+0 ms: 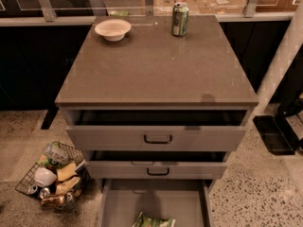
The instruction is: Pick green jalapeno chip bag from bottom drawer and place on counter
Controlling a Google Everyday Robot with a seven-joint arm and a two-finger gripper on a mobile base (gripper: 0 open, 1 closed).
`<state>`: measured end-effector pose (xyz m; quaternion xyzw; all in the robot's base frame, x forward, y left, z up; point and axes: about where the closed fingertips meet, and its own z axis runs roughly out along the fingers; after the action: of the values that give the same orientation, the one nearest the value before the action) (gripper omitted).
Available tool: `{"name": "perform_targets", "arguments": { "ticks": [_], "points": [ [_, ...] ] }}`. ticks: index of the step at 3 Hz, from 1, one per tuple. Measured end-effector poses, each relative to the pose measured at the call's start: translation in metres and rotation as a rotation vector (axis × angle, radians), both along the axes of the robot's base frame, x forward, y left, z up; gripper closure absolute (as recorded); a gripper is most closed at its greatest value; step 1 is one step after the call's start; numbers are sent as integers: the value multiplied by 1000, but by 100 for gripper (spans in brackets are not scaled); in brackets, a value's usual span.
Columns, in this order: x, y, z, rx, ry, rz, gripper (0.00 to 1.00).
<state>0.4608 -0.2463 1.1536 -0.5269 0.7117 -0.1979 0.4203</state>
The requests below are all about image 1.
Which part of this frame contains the green jalapeno chip bag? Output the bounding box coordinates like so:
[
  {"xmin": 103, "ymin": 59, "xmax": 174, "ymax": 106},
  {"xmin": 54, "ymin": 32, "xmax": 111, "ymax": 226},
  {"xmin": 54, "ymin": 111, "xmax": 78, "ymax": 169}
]
[{"xmin": 132, "ymin": 212, "xmax": 176, "ymax": 227}]

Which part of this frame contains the grey drawer cabinet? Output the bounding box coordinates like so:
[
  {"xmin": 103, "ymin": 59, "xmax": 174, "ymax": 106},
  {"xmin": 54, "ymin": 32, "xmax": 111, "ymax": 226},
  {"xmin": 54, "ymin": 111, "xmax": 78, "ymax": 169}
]
[{"xmin": 54, "ymin": 14, "xmax": 259, "ymax": 227}]

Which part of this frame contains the grey top drawer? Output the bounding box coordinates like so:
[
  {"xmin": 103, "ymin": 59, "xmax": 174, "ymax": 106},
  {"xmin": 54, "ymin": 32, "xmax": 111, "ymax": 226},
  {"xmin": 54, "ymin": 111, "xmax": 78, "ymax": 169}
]
[{"xmin": 66, "ymin": 123, "xmax": 245, "ymax": 151}]

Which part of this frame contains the grey drawer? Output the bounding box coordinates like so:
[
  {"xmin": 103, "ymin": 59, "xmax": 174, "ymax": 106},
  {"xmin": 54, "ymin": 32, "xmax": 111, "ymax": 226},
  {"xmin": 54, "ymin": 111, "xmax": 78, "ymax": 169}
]
[
  {"xmin": 86, "ymin": 151, "xmax": 227, "ymax": 180},
  {"xmin": 98, "ymin": 180, "xmax": 214, "ymax": 227},
  {"xmin": 66, "ymin": 123, "xmax": 245, "ymax": 151}
]

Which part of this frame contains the grey middle drawer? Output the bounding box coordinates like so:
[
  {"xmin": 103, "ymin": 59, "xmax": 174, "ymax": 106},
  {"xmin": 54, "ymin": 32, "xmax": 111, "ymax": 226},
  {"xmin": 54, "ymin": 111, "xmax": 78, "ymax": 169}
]
[{"xmin": 86, "ymin": 151, "xmax": 227, "ymax": 180}]

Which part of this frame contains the white bowl on counter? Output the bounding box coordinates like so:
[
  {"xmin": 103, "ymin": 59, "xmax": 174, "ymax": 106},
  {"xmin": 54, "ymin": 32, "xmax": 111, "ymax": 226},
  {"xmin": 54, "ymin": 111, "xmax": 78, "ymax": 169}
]
[{"xmin": 95, "ymin": 19, "xmax": 132, "ymax": 42}]

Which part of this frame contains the grey bottom drawer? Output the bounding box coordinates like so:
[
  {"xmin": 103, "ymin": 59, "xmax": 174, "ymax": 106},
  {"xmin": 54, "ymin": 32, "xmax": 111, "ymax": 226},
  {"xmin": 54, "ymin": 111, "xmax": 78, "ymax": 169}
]
[{"xmin": 98, "ymin": 180, "xmax": 214, "ymax": 227}]

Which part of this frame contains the brown snack bag in basket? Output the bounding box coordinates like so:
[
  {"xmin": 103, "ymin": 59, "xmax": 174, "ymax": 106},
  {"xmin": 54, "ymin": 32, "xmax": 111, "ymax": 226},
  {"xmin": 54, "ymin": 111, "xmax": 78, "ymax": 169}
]
[{"xmin": 41, "ymin": 195, "xmax": 65, "ymax": 208}]

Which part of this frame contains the green soda can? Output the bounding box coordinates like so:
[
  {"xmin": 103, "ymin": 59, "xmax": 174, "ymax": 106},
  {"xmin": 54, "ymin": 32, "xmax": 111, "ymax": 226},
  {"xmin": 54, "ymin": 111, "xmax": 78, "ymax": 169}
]
[{"xmin": 171, "ymin": 2, "xmax": 189, "ymax": 37}]

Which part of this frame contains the yellow sponge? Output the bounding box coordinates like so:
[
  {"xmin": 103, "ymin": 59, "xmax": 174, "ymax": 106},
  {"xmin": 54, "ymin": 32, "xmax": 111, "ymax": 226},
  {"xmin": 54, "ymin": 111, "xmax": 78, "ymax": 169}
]
[{"xmin": 57, "ymin": 162, "xmax": 76, "ymax": 182}]

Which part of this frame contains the clear plastic bottle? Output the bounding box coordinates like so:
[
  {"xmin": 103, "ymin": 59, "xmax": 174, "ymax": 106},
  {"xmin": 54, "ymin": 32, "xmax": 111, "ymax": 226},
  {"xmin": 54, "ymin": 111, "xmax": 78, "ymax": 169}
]
[{"xmin": 43, "ymin": 142, "xmax": 69, "ymax": 165}]

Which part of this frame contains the white bowl in basket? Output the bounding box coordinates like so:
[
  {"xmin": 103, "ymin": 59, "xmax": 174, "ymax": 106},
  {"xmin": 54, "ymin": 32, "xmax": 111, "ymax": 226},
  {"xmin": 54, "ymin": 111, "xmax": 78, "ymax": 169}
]
[{"xmin": 34, "ymin": 167, "xmax": 57, "ymax": 187}]

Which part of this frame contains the black tray on floor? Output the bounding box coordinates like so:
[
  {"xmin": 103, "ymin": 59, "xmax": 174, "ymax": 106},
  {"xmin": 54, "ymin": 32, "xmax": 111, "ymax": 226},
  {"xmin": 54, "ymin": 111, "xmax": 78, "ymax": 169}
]
[{"xmin": 253, "ymin": 113, "xmax": 303, "ymax": 155}]

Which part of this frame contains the silver can in basket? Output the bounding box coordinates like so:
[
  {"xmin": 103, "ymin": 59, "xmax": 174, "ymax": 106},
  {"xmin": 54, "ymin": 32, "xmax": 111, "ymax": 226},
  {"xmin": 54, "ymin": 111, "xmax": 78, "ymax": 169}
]
[{"xmin": 38, "ymin": 187, "xmax": 50, "ymax": 200}]

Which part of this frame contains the white pillar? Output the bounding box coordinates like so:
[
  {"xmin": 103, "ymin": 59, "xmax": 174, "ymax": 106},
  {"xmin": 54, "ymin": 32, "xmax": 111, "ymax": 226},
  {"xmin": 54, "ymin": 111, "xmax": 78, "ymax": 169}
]
[{"xmin": 253, "ymin": 2, "xmax": 303, "ymax": 115}]

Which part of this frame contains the black wire basket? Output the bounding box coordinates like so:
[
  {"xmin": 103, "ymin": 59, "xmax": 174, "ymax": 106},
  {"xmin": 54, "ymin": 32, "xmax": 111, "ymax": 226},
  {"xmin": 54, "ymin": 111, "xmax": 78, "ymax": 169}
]
[{"xmin": 15, "ymin": 142, "xmax": 90, "ymax": 212}]

